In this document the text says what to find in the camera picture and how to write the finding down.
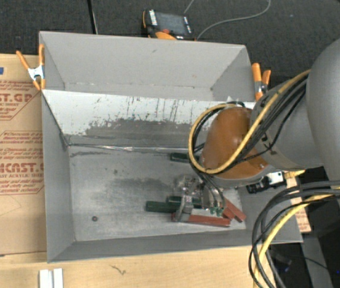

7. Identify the dark green flat block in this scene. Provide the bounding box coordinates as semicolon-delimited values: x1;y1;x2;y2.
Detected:
169;152;190;162
145;200;183;213
166;195;204;206

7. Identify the grey metal bin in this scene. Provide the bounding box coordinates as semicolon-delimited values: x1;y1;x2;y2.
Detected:
38;31;304;264

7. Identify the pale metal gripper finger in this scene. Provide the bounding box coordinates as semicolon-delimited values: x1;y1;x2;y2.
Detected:
174;206;194;223
180;195;195;211

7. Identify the black cylinder on white bracket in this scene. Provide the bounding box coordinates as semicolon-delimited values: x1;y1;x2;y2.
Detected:
246;170;285;194

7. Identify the red-brown flat block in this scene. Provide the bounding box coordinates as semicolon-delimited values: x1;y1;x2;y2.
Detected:
221;206;244;224
171;212;231;228
225;199;247;221

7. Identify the brown cardboard board red print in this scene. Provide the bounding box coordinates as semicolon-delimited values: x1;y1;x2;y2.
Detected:
0;52;311;258

